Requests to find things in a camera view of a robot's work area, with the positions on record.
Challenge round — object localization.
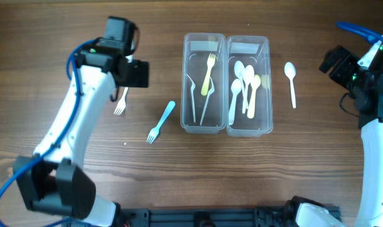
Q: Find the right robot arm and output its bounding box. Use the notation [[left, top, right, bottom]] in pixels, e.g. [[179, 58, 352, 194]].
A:
[[319, 41, 383, 226]]

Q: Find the left blue cable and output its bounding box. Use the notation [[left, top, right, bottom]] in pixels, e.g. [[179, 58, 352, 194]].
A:
[[0, 38, 99, 227]]

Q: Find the yellow plastic fork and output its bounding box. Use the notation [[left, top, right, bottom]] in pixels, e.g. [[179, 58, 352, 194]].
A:
[[201, 53, 216, 96]]

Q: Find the right clear plastic container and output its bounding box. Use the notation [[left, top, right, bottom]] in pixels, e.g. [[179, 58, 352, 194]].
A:
[[227, 35, 273, 137]]

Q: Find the left clear plastic container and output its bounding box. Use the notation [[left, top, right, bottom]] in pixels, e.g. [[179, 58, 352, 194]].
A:
[[180, 33, 227, 134]]

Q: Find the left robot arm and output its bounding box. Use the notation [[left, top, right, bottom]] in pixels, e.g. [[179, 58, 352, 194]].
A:
[[13, 16, 149, 226]]

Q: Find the clear plastic container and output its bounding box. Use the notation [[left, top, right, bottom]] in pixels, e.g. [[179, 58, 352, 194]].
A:
[[180, 33, 227, 134], [227, 35, 273, 137]]

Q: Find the yellow plastic spoon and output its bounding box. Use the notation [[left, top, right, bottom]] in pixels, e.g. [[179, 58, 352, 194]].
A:
[[247, 74, 261, 119]]

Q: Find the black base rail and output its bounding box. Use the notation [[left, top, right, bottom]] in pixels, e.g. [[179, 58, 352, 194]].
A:
[[113, 206, 298, 227]]

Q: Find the white plastic fork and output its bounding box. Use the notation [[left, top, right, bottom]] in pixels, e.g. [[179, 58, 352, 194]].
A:
[[114, 87, 129, 115], [187, 74, 196, 122], [200, 78, 215, 125]]

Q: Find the light blue plastic fork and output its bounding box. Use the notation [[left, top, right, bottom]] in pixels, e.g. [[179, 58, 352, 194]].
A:
[[146, 101, 176, 144]]

